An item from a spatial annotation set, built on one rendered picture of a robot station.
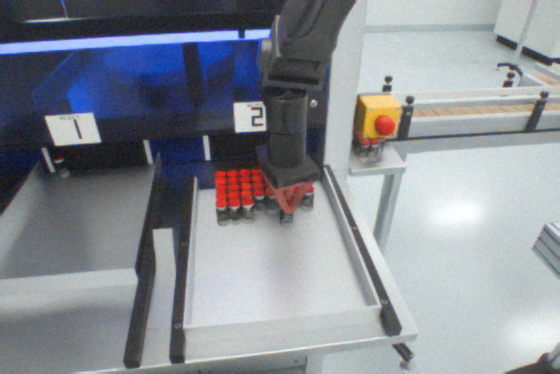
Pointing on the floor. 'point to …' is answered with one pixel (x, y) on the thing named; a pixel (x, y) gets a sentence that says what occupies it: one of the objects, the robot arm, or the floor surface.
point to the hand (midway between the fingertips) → (286, 205)
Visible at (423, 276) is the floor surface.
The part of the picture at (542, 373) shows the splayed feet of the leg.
